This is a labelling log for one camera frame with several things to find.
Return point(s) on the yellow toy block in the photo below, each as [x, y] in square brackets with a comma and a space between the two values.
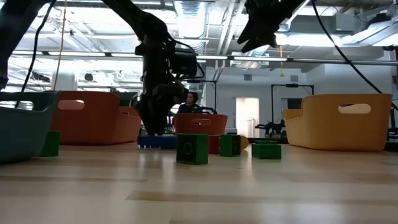
[244, 142]

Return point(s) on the red toy block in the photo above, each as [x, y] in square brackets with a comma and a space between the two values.
[214, 144]

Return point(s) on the black monitor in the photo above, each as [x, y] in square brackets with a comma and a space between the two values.
[129, 99]

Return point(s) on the black background rig frame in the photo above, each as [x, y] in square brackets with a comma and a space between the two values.
[208, 81]
[292, 85]

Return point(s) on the teal plastic bin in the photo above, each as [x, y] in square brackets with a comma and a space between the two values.
[21, 133]

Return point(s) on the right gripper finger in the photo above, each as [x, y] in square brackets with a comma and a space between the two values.
[264, 42]
[255, 35]

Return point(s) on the yellow plastic bin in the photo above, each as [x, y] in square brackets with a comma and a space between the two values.
[335, 130]

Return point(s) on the black background robot arm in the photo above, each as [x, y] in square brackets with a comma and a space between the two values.
[272, 127]
[208, 109]

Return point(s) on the small orange plastic bin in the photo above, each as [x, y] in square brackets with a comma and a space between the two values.
[214, 124]

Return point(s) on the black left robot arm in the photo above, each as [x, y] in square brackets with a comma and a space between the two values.
[136, 18]

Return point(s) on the silver ventilation duct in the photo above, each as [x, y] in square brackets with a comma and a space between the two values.
[190, 18]
[280, 28]

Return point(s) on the person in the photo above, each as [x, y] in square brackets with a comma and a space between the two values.
[189, 104]

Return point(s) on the green toy block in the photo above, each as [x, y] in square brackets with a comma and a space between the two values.
[266, 151]
[230, 145]
[49, 143]
[192, 149]

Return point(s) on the overhead bar with light strips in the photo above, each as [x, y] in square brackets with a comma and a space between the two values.
[264, 58]

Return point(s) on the blue toy block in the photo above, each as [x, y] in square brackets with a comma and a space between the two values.
[155, 142]

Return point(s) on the large orange plastic bin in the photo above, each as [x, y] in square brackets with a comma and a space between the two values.
[93, 124]

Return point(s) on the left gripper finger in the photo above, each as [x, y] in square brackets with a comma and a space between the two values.
[148, 116]
[164, 116]

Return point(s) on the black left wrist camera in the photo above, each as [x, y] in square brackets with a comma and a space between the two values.
[185, 63]

